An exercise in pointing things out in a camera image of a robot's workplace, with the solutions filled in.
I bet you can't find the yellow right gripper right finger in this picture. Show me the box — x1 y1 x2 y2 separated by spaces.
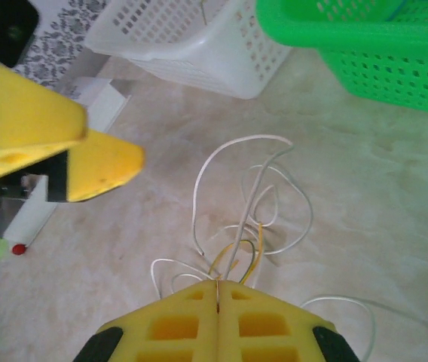
217 281 362 362

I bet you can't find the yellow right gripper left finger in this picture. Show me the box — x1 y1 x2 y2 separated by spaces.
72 281 219 362

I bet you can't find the white wire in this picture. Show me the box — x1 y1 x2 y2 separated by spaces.
300 296 428 362
192 135 294 257
213 164 315 256
150 258 215 299
217 145 296 282

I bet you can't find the blue wire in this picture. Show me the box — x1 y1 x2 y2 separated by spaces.
385 0 409 22

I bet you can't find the white booklet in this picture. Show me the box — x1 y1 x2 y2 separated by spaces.
0 76 132 246

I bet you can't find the white plastic basket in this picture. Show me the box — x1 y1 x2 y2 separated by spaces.
84 0 294 101

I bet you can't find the green plastic basket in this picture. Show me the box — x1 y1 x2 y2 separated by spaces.
255 0 428 118

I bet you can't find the yellow-green wire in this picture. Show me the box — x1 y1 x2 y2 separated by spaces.
242 222 264 287
208 240 256 284

